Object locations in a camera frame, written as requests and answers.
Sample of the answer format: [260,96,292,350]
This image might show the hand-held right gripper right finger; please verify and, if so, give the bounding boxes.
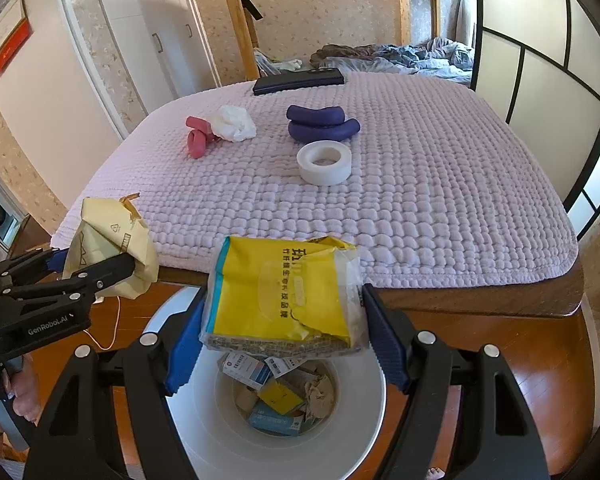
[362,282,551,480]

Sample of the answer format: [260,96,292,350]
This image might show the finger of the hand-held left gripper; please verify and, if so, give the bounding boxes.
[2,252,140,311]
[0,246,70,286]

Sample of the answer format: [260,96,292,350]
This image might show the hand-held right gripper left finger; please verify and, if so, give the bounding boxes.
[22,287,208,480]

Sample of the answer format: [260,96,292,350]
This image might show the yellow paper bag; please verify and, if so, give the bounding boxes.
[62,192,160,301]

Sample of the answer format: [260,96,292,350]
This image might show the white trash bin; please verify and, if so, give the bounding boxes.
[142,285,387,480]

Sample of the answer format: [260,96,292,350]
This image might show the yellow plastic packet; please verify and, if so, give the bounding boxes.
[200,235,372,359]

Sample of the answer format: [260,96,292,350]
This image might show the person's left hand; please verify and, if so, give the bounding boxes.
[5,355,45,426]

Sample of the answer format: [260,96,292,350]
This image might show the white washing machine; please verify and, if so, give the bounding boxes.
[0,180,26,251]

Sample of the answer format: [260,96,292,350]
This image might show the white blue medicine box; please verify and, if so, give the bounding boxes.
[222,352,273,391]

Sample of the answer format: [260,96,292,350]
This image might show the crumpled brown paper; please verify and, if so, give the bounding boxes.
[302,375,338,418]

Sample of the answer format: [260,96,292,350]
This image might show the white barcode box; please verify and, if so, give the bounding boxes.
[265,357,301,378]

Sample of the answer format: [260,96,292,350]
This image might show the wooden bed base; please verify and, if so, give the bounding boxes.
[155,260,586,320]

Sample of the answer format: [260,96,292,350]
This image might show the blue carton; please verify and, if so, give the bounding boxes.
[247,405,306,436]

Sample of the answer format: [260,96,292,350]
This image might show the lilac quilted blanket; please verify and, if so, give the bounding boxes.
[50,71,579,285]

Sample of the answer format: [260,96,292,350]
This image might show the white tape roll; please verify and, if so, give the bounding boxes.
[296,141,353,187]

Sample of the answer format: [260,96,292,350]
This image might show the white crumpled tissue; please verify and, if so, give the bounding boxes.
[209,105,257,142]

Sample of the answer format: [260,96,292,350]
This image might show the white wardrobe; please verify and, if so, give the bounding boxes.
[87,0,221,111]

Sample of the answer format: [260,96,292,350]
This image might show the black flat case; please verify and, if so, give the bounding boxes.
[252,67,346,96]

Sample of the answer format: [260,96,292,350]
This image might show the blue crumpled duvet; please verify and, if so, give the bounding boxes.
[330,37,476,86]

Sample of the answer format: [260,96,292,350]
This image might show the brown blanket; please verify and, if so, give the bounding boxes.
[310,43,381,63]

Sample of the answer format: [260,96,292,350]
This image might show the black framed sliding door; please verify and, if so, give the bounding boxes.
[472,0,600,241]

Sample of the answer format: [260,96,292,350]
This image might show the white cable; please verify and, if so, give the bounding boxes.
[87,295,121,351]

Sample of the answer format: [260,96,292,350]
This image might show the red white wall calendar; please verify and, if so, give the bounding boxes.
[0,0,33,81]

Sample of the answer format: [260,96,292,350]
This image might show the wooden bunk bed frame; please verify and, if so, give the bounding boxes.
[220,0,476,86]

